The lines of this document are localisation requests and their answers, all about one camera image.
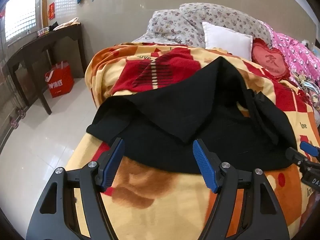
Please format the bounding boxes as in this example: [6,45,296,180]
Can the dark wooden table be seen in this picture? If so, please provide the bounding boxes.
[5,22,87,115]

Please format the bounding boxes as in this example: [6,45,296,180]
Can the pink printed quilt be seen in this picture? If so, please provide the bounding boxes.
[260,21,320,100]

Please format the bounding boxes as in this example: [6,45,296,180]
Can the black pants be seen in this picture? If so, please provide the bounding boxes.
[86,56,304,174]

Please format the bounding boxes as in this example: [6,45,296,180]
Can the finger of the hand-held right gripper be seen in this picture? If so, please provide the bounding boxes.
[286,147,304,167]
[299,141,320,160]

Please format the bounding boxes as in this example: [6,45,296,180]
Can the yellow red printed blanket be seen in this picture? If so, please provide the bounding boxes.
[64,42,320,240]

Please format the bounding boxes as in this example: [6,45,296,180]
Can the beige folded cloth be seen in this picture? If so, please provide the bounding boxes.
[53,17,79,30]

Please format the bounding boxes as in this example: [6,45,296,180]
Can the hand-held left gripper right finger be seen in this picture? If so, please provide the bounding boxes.
[192,138,290,240]

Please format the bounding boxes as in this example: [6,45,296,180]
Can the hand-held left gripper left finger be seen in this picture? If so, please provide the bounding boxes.
[26,137,125,240]

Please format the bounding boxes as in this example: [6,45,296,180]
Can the blue face mask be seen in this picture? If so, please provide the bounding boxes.
[300,80,320,93]

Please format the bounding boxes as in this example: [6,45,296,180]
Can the white pillow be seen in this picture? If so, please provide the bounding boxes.
[202,22,253,61]

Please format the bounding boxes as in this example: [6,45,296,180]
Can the grey floral pillows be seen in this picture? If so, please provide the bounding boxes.
[132,3,273,49]

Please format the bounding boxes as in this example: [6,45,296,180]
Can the red heart cushion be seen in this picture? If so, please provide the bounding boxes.
[251,38,292,80]

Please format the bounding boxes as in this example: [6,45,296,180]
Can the brown glazed door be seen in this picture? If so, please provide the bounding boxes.
[0,0,43,153]

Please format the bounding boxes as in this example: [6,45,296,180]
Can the red shopping bag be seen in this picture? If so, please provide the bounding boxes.
[45,60,75,98]

